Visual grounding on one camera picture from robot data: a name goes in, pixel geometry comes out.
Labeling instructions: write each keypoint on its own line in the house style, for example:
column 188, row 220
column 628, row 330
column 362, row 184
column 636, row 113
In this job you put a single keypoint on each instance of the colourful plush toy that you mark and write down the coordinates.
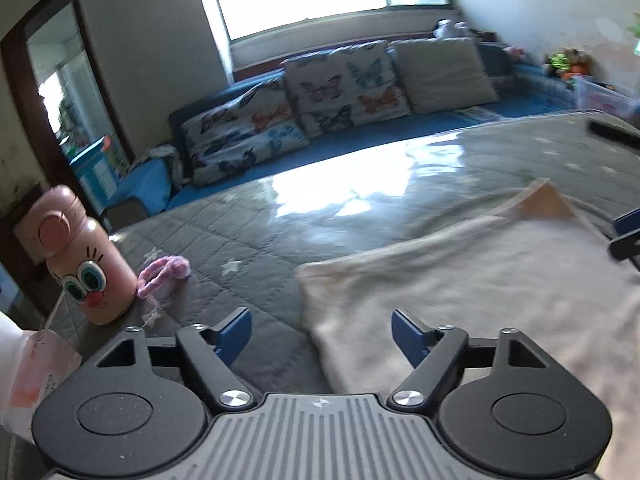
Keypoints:
column 567, row 62

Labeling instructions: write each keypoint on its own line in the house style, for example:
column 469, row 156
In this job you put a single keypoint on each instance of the blue cabinet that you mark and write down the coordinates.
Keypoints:
column 97, row 170

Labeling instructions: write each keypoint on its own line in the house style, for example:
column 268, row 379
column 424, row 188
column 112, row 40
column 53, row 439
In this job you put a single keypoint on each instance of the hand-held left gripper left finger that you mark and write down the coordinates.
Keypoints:
column 235, row 332

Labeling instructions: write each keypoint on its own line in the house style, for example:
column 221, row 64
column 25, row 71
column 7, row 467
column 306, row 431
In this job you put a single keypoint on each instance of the clear plastic storage box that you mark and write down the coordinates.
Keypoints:
column 605, row 97

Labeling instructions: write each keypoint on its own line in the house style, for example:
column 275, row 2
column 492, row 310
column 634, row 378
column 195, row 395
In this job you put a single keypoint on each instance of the cream garment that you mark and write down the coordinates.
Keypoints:
column 475, row 285

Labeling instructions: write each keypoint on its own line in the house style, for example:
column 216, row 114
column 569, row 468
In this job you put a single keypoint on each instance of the dark wooden door frame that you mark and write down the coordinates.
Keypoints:
column 40, row 10

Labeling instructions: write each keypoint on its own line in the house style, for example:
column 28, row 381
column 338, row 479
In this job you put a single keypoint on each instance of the grey quilted star tablecloth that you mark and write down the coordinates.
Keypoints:
column 240, row 240

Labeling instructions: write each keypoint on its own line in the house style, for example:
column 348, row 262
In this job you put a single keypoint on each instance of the blue blanket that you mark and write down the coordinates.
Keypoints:
column 145, row 185

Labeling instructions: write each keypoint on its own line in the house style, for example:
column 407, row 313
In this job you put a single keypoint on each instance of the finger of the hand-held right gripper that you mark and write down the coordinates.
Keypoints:
column 625, row 247
column 630, row 224

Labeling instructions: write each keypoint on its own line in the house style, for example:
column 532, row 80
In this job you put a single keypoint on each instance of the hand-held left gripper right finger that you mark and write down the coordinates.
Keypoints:
column 407, row 335

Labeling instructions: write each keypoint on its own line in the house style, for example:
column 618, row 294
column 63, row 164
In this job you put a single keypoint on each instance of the beige cushion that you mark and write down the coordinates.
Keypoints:
column 442, row 75

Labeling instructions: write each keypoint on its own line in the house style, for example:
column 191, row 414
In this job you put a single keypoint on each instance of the white plush toy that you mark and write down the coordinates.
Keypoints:
column 447, row 30

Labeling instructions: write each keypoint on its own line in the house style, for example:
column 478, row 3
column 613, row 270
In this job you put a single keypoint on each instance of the butterfly print cushion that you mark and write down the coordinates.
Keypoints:
column 345, row 90
column 240, row 135

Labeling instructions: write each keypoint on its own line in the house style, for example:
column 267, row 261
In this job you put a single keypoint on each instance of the pink toy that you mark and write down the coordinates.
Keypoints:
column 513, row 51

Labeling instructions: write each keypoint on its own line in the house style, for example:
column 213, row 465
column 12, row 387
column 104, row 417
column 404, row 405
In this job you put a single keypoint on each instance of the grey patterned cloth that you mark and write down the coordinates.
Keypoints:
column 167, row 160

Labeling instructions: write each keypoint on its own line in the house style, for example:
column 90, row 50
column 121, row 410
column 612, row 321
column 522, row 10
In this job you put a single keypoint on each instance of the black remote control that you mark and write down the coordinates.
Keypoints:
column 615, row 134

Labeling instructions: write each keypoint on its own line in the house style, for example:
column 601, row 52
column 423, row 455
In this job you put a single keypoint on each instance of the tissue pack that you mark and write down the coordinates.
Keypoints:
column 30, row 385

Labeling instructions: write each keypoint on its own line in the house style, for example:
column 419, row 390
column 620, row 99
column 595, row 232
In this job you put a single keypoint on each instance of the pink cartoon face bottle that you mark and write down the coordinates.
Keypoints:
column 85, row 270

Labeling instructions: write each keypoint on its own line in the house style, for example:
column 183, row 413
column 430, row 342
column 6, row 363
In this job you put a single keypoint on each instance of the blue sofa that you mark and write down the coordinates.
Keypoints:
column 450, row 120

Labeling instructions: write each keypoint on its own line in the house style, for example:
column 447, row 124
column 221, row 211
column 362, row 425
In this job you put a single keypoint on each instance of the pink hair scrunchie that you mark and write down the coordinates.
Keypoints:
column 165, row 270

